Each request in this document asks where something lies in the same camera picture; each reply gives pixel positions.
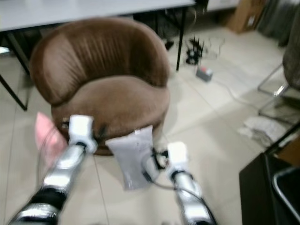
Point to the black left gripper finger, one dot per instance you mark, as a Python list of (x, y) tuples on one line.
[(102, 129)]

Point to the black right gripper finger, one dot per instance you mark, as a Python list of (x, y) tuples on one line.
[(155, 163), (155, 152)]

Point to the grey rectangular pillow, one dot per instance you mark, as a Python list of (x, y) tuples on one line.
[(133, 159)]

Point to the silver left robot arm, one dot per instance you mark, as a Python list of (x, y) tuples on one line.
[(63, 176)]

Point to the brown velvet round sofa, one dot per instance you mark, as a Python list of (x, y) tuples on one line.
[(103, 70)]

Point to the black cabinet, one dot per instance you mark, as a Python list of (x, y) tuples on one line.
[(258, 192)]

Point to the grey crumpled cloth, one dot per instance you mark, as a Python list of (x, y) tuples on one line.
[(260, 131)]

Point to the brown cardboard box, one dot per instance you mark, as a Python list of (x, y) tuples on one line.
[(246, 16)]

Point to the grey curtain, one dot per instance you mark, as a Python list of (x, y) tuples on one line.
[(281, 18)]

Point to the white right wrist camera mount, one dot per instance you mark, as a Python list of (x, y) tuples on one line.
[(177, 157)]

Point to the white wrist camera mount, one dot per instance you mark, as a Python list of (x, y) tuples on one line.
[(177, 157), (80, 131)]

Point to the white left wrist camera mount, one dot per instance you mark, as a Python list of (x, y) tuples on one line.
[(80, 131)]

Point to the grey power strip red switch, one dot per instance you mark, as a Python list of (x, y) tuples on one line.
[(204, 73)]

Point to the metal frame chair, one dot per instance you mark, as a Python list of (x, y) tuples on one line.
[(274, 91)]

